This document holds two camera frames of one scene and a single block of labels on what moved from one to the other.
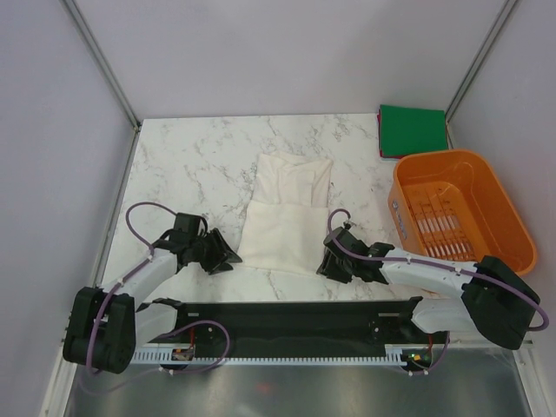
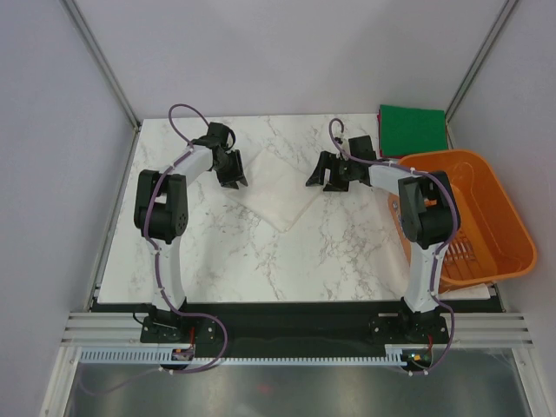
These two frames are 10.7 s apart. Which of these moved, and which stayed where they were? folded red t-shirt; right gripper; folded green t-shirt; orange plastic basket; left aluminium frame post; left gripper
Moved: right gripper; left gripper
Stayed: folded green t-shirt; orange plastic basket; left aluminium frame post; folded red t-shirt
